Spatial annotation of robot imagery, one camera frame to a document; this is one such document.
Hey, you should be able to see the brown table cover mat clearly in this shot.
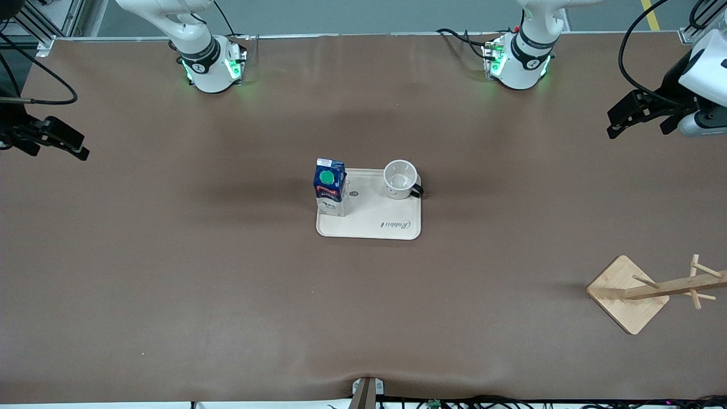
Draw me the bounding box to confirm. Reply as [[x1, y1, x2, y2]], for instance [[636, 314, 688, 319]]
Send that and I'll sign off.
[[0, 33, 727, 405]]

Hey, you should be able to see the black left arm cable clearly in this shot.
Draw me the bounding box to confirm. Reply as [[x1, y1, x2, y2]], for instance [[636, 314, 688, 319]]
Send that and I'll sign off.
[[619, 0, 696, 108]]

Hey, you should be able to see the white smiley face mug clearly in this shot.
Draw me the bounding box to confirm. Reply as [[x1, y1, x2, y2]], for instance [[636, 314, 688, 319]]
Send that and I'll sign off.
[[383, 160, 424, 200]]

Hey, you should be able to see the blue white milk carton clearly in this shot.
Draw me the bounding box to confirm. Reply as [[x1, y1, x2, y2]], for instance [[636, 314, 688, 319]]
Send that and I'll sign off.
[[312, 158, 348, 218]]

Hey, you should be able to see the black base cable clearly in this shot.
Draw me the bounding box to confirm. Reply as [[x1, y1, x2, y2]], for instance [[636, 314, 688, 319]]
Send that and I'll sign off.
[[436, 27, 500, 60], [213, 0, 253, 55]]

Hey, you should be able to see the black left base cable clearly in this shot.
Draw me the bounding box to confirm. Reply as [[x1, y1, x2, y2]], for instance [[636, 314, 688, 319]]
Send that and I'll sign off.
[[436, 27, 500, 60]]

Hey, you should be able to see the black right base cable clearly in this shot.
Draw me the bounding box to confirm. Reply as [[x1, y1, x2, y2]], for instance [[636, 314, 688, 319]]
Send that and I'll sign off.
[[213, 0, 253, 55]]

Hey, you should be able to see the grey table edge bracket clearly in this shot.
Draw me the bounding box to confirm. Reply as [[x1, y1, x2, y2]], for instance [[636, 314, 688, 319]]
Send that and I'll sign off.
[[352, 377, 386, 409]]

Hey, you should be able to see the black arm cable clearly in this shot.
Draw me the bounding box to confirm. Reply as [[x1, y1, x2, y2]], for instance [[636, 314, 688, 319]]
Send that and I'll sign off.
[[0, 31, 79, 106], [619, 0, 696, 108]]

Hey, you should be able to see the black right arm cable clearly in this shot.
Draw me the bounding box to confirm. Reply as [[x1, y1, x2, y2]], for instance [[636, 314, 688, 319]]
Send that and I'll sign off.
[[0, 31, 79, 106]]

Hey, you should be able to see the wooden mug tree stand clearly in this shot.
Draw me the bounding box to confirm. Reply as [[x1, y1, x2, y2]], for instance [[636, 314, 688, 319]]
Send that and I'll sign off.
[[586, 254, 727, 335]]

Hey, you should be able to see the cream rabbit print tray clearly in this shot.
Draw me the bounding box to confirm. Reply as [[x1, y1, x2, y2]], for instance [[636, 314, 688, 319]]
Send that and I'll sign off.
[[316, 169, 422, 240]]

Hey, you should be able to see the aluminium frame profile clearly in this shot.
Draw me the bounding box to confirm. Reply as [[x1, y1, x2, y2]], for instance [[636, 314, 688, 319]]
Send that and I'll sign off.
[[0, 0, 86, 57]]

